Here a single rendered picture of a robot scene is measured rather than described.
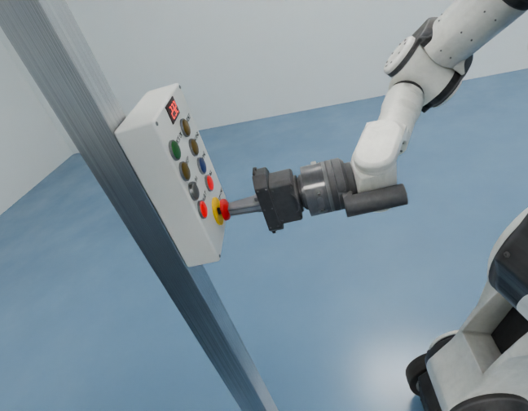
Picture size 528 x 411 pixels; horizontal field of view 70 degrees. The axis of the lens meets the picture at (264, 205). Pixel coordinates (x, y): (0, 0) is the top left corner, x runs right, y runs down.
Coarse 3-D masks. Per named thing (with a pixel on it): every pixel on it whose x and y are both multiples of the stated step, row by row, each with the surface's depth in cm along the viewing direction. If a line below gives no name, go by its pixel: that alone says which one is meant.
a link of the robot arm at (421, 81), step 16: (416, 48) 69; (416, 64) 69; (432, 64) 69; (400, 80) 72; (416, 80) 70; (432, 80) 70; (448, 80) 70; (400, 96) 69; (416, 96) 69; (432, 96) 72; (384, 112) 69; (400, 112) 67; (416, 112) 69
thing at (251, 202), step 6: (246, 198) 67; (252, 198) 67; (234, 204) 67; (240, 204) 66; (246, 204) 66; (252, 204) 65; (258, 204) 65; (228, 210) 67; (234, 210) 66; (240, 210) 66
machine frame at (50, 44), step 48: (0, 0) 42; (48, 0) 43; (48, 48) 44; (48, 96) 48; (96, 96) 49; (96, 144) 52; (144, 192) 56; (144, 240) 61; (192, 288) 67; (240, 384) 85
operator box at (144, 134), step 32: (160, 96) 59; (128, 128) 50; (160, 128) 51; (192, 128) 65; (160, 160) 53; (192, 160) 61; (160, 192) 56; (192, 224) 59; (224, 224) 71; (192, 256) 63
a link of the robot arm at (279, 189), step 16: (256, 176) 62; (272, 176) 64; (288, 176) 62; (304, 176) 62; (320, 176) 61; (256, 192) 62; (272, 192) 63; (288, 192) 62; (304, 192) 62; (320, 192) 61; (272, 208) 64; (288, 208) 64; (320, 208) 62; (272, 224) 66
